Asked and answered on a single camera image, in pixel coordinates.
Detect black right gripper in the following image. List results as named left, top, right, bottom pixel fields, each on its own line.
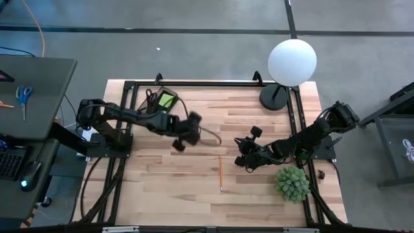
left=233, top=126, right=274, bottom=172

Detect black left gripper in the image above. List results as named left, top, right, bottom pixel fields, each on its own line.
left=172, top=111, right=223, bottom=152

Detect orange pencil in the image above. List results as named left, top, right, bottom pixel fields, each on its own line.
left=219, top=153, right=224, bottom=193

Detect green sticky note pad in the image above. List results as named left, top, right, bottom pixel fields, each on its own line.
left=157, top=93, right=175, bottom=108

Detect black mesh desk organizer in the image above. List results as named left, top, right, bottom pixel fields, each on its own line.
left=135, top=85, right=180, bottom=116

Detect green artificial plant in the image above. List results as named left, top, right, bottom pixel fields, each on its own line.
left=274, top=165, right=311, bottom=203

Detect white globe table lamp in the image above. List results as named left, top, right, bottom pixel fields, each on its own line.
left=258, top=38, right=318, bottom=111

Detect black metal cart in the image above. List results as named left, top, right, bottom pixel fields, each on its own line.
left=356, top=82, right=414, bottom=189

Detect grey side table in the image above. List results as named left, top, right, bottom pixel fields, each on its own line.
left=0, top=54, right=78, bottom=140

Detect black computer mouse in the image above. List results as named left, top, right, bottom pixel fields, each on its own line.
left=19, top=160, right=43, bottom=192

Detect black keyboard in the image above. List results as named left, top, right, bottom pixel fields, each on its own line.
left=0, top=145, right=28, bottom=181

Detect dark computer desk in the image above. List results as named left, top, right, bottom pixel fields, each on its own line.
left=0, top=137, right=61, bottom=224

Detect red and black tablet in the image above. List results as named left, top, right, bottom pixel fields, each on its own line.
left=0, top=69, right=16, bottom=83

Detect black aluminium table frame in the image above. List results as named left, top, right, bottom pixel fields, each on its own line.
left=77, top=71, right=349, bottom=227

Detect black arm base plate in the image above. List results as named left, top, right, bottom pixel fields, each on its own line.
left=289, top=134, right=343, bottom=161
left=86, top=132, right=133, bottom=159

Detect white coiled cable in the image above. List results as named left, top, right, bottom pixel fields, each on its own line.
left=402, top=138, right=414, bottom=164

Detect blue-handled scissors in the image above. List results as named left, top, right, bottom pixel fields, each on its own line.
left=15, top=85, right=34, bottom=122

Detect orange cable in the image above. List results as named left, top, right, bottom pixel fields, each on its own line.
left=21, top=0, right=45, bottom=58

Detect black floor cable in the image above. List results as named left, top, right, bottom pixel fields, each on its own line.
left=0, top=46, right=36, bottom=58

